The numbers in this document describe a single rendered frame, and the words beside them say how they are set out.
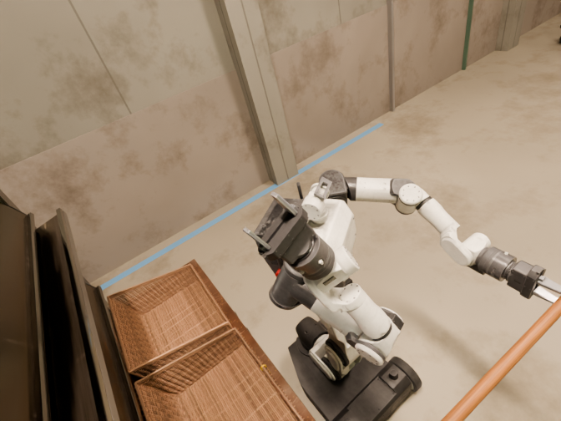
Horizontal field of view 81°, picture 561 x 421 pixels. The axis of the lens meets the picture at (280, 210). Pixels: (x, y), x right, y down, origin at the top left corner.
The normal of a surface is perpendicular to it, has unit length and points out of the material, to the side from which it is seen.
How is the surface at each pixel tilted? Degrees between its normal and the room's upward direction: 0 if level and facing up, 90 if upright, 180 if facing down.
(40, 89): 90
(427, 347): 0
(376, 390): 0
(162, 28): 90
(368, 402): 0
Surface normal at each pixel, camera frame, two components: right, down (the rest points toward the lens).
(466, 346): -0.23, -0.75
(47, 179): 0.54, 0.43
